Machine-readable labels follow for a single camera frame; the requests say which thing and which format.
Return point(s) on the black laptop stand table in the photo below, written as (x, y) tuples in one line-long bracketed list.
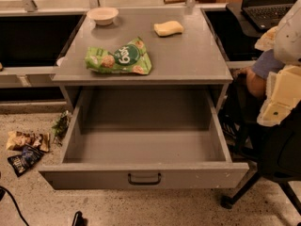
[(247, 27)]

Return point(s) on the yellow snack bag on floor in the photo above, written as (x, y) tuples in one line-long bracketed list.
[(17, 140)]

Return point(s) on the black laptop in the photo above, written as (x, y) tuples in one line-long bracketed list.
[(264, 14)]

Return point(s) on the black office chair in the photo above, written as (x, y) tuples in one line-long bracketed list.
[(276, 150)]

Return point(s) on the green rice chip bag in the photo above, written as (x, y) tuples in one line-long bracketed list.
[(129, 58)]

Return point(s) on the open grey top drawer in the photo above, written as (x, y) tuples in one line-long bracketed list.
[(185, 144)]

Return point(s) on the white ceramic bowl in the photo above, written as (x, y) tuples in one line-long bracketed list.
[(103, 16)]

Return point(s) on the green snack bag on floor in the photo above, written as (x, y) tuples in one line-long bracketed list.
[(61, 126)]

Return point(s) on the dark blue chip bag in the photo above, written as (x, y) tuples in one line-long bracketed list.
[(24, 161)]

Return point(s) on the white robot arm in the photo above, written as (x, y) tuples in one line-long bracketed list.
[(285, 38)]

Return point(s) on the black object at floor bottom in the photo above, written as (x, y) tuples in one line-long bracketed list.
[(78, 219)]

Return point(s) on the yellow sponge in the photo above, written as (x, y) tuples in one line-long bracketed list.
[(168, 28)]

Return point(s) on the grey cabinet with top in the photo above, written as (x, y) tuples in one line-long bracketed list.
[(184, 66)]

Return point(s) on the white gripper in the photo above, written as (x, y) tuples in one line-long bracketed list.
[(289, 38)]

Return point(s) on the black drawer handle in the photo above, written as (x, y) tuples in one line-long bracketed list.
[(149, 180)]

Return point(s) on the person in blue shirt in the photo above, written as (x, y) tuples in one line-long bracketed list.
[(256, 75)]

